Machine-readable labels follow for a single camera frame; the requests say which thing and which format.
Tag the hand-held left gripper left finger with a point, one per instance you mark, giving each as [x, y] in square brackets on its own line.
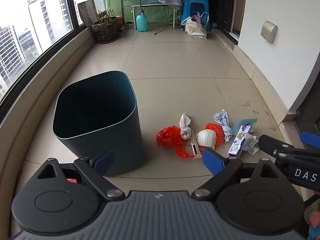
[103, 161]

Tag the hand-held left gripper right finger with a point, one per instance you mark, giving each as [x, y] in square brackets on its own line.
[212, 161]

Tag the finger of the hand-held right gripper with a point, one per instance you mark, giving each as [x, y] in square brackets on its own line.
[268, 142]
[311, 137]

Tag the paper with green print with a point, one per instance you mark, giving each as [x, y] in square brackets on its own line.
[250, 143]

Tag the clear plastic package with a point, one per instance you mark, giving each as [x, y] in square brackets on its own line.
[195, 148]

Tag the white foam fruit net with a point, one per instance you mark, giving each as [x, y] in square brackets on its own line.
[206, 138]

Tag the teal sponge sheet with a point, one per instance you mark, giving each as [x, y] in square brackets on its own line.
[252, 122]

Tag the orange foam fruit net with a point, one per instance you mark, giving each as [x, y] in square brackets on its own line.
[217, 132]

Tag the purple and white packet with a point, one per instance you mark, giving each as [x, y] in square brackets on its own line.
[237, 142]

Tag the red orange snack packet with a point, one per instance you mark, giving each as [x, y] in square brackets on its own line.
[72, 180]

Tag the silver white paper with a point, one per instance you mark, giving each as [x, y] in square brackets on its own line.
[222, 118]

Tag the white tissue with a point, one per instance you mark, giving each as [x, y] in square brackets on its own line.
[185, 125]

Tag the red plastic bag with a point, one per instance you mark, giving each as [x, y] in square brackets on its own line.
[167, 136]

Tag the dark teal trash bin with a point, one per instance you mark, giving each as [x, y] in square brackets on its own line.
[95, 110]

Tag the person's patterned clothing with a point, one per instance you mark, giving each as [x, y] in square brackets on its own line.
[313, 217]

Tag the dark pot saucer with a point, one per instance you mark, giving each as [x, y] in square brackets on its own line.
[108, 40]

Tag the white plastic bag yellow print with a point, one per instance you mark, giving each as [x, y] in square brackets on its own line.
[195, 30]

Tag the patterned ceramic plant pot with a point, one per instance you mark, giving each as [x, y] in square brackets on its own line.
[106, 28]

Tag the red paper tag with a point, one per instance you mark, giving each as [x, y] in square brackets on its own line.
[120, 21]

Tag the teal spray bottle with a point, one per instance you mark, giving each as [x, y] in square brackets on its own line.
[141, 21]

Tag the green potted plant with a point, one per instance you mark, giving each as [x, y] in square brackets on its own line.
[107, 16]

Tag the dark sliding door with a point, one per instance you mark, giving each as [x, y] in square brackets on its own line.
[225, 2]

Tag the high-rise buildings outside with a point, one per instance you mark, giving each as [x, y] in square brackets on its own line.
[15, 42]

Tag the brown cardboard box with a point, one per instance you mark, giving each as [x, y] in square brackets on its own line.
[87, 12]

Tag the blue plastic stool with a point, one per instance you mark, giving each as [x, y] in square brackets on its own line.
[196, 6]

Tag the white low bench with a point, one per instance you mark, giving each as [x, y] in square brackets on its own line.
[155, 6]

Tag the dark window frame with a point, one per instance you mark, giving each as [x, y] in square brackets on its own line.
[70, 5]

